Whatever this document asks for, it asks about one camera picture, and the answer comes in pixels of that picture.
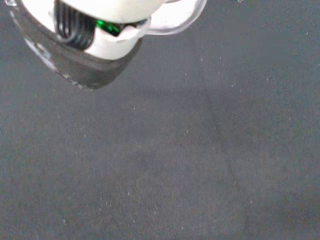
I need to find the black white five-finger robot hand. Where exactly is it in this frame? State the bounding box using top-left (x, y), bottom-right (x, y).
top-left (21, 0), bottom-right (166, 61)

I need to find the black bench cloth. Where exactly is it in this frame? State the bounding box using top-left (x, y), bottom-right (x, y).
top-left (0, 0), bottom-right (320, 240)

